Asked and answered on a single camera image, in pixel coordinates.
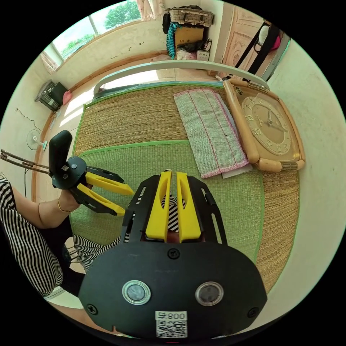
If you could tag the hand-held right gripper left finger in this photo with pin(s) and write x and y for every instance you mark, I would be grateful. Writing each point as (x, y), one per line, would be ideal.
(158, 210)

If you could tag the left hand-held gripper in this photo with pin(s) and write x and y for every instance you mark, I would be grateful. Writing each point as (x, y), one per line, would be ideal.
(69, 173)

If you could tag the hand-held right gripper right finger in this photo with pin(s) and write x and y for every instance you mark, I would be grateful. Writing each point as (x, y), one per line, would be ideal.
(189, 213)

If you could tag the striped short sleeve shirt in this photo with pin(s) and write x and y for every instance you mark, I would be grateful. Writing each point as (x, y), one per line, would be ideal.
(173, 216)

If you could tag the person's right forearm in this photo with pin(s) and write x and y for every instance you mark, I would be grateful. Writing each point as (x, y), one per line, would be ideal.
(81, 317)

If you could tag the person's left forearm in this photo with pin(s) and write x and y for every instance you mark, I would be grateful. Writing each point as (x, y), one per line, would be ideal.
(44, 213)

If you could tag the person's left hand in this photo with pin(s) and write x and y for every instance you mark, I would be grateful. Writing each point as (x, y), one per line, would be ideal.
(68, 200)

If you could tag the bed with woven mat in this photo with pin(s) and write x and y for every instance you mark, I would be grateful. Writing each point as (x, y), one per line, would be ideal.
(162, 156)

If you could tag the white towel with pink edge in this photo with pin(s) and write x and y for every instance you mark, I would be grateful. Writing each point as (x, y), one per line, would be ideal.
(210, 135)

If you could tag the white standing fan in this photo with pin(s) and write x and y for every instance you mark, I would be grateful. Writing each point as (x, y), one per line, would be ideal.
(34, 140)

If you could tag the person's body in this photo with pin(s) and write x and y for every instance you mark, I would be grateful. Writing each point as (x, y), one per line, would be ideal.
(24, 238)

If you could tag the black plastic crate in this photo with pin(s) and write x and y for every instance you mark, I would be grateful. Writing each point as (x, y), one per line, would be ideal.
(51, 96)

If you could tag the window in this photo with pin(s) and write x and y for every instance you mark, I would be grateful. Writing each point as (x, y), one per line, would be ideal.
(81, 32)

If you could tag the brown cardboard carton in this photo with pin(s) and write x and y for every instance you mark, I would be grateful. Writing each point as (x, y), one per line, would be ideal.
(189, 36)

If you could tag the black clothes rack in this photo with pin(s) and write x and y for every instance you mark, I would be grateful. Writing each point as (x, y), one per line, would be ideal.
(254, 46)

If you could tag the pale wooden door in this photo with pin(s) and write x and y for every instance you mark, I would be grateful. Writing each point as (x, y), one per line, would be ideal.
(242, 37)

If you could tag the pale floral curtain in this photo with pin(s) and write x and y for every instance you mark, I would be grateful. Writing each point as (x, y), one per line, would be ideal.
(150, 9)

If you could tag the woven basket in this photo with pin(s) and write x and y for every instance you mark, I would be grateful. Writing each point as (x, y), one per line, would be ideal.
(189, 16)

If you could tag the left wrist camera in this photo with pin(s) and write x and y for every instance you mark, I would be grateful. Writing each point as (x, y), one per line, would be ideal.
(59, 148)

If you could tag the square tan wall clock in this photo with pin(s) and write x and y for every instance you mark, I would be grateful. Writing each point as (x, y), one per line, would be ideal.
(267, 127)

